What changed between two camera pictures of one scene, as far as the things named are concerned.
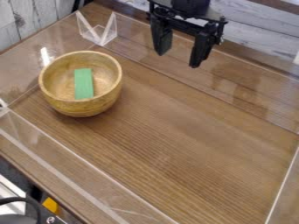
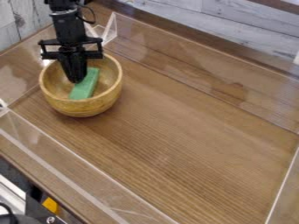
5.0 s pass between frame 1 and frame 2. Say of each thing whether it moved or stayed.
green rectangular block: moved
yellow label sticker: stayed
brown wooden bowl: stayed
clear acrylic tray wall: stayed
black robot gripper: moved
